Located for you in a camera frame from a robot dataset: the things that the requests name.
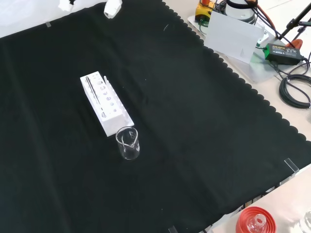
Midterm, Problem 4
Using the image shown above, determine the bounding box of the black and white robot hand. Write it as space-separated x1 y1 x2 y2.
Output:
58 0 122 19

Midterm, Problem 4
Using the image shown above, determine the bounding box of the clear glass rod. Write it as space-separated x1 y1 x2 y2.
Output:
85 76 101 105

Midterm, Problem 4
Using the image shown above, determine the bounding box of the white test tube rack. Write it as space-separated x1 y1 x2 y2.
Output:
80 71 135 137

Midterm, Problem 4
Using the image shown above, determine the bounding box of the yellow stop button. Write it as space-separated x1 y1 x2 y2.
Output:
195 0 216 22

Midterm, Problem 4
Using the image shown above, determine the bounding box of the pale board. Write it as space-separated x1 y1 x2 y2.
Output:
205 11 265 64

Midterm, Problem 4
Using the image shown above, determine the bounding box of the black bench cloth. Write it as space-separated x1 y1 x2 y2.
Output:
0 0 311 233

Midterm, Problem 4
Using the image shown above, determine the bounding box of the clear glass beaker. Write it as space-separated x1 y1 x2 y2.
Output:
115 126 141 161

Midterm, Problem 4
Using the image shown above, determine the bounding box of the black power adapter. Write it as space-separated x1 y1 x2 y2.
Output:
264 43 304 66

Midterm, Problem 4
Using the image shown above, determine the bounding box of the black tripod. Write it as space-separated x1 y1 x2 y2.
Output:
278 3 311 41

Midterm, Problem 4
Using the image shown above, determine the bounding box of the orange clamp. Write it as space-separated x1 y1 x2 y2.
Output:
286 38 303 49

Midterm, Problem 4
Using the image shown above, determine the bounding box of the clear round-bottom flask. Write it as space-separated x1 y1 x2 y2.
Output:
246 213 267 233

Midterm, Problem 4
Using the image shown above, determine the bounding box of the clear glass vessel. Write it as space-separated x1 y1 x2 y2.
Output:
298 211 311 233

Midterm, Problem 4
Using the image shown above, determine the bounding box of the orange cable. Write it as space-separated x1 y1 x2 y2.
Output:
246 0 280 37

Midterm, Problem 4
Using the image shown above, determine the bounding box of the metal base plate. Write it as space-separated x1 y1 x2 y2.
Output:
187 14 289 84

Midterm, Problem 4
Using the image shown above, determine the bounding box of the coiled black cable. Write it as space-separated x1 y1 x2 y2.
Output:
278 75 311 109

